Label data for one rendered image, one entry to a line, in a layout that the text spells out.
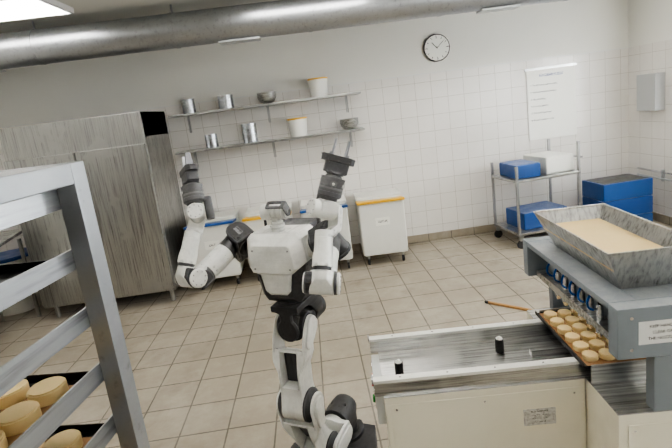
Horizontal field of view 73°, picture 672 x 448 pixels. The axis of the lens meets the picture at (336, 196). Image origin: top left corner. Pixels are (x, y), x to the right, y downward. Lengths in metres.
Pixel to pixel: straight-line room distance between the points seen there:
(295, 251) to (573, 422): 1.16
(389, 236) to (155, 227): 2.53
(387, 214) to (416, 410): 3.61
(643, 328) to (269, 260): 1.27
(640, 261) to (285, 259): 1.20
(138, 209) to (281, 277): 3.39
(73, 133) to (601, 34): 6.12
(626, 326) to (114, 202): 4.58
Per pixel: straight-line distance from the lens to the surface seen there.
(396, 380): 1.73
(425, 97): 5.84
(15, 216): 0.69
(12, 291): 0.68
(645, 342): 1.65
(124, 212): 5.19
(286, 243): 1.82
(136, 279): 5.36
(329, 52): 5.69
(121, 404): 0.84
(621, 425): 1.77
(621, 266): 1.65
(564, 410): 1.92
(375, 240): 5.26
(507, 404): 1.84
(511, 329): 2.06
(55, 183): 0.70
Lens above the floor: 1.85
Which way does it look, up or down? 11 degrees down
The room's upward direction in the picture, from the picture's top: 7 degrees counter-clockwise
